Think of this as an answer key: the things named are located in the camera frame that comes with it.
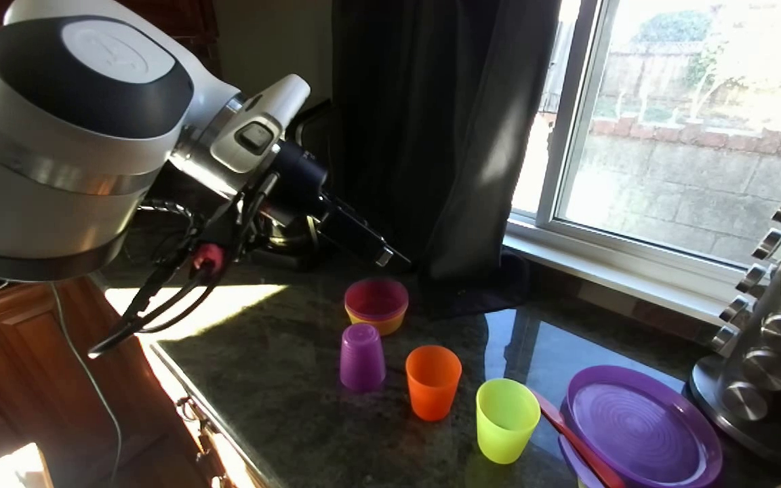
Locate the white power cable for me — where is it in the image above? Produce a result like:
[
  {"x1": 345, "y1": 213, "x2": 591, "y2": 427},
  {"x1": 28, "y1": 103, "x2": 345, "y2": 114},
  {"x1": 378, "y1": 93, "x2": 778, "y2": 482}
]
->
[{"x1": 47, "y1": 281, "x2": 129, "y2": 488}]

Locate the metal spice jar carousel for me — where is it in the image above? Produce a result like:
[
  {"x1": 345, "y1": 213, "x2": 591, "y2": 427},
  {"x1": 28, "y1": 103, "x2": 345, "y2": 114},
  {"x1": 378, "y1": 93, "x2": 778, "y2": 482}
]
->
[{"x1": 686, "y1": 174, "x2": 781, "y2": 468}]

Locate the magenta plastic bowl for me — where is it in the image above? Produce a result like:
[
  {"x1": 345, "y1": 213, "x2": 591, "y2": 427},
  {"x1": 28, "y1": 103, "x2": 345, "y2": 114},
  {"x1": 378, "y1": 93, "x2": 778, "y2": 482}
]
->
[{"x1": 343, "y1": 276, "x2": 413, "y2": 324}]

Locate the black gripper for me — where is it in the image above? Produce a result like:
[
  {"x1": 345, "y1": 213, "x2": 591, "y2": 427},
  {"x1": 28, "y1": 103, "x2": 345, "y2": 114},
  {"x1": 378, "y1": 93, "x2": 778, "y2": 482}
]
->
[{"x1": 267, "y1": 141, "x2": 416, "y2": 270}]

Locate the lime green plastic cup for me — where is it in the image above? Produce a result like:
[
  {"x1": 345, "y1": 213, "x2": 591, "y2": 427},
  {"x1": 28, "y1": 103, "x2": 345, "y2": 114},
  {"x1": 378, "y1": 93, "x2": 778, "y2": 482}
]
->
[{"x1": 473, "y1": 376, "x2": 543, "y2": 467}]

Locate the purple plastic cup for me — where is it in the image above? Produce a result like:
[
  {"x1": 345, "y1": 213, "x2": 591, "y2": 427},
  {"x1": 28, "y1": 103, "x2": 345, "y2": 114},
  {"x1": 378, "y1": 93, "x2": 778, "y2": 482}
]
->
[{"x1": 337, "y1": 322, "x2": 387, "y2": 396}]

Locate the dark curtain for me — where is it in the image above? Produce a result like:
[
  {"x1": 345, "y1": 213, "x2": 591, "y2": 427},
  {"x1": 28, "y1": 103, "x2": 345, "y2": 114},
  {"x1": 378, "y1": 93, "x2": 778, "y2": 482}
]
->
[{"x1": 318, "y1": 0, "x2": 564, "y2": 281}]

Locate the red cable connector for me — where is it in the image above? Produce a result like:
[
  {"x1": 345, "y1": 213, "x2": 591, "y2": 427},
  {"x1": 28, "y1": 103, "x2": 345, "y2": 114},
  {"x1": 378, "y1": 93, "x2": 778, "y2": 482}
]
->
[{"x1": 191, "y1": 242, "x2": 229, "y2": 276}]

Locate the red plastic spoon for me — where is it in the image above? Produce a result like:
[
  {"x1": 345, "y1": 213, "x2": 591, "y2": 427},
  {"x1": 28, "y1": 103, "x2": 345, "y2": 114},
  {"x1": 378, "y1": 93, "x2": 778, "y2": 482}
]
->
[{"x1": 537, "y1": 394, "x2": 630, "y2": 488}]

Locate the black cable bundle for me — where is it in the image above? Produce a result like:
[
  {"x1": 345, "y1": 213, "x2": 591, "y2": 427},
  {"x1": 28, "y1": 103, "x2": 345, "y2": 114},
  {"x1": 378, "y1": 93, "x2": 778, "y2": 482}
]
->
[{"x1": 86, "y1": 174, "x2": 276, "y2": 364}]

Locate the orange plastic cup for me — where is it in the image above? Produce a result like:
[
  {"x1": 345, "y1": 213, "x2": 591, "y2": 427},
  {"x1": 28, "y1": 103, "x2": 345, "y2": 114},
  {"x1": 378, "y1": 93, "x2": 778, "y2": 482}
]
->
[{"x1": 402, "y1": 342, "x2": 463, "y2": 422}]

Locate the purple plastic plate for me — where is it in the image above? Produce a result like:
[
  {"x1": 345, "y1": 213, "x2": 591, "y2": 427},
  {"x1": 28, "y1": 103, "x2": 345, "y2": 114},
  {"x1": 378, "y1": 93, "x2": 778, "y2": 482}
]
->
[{"x1": 556, "y1": 364, "x2": 726, "y2": 488}]

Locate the wooden kitchen cabinet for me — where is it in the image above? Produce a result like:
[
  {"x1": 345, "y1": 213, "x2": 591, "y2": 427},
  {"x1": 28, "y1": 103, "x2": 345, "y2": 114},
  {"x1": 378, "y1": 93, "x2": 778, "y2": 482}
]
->
[{"x1": 0, "y1": 280, "x2": 240, "y2": 488}]

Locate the white framed window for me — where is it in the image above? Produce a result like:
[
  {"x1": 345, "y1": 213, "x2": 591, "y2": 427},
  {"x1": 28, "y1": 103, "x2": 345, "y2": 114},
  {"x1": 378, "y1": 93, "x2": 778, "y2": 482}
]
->
[{"x1": 501, "y1": 0, "x2": 781, "y2": 322}]

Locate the yellow plastic bowl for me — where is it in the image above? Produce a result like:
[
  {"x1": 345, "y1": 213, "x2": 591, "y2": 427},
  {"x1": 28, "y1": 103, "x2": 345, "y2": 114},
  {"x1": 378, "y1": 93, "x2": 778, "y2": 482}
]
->
[{"x1": 345, "y1": 310, "x2": 409, "y2": 338}]

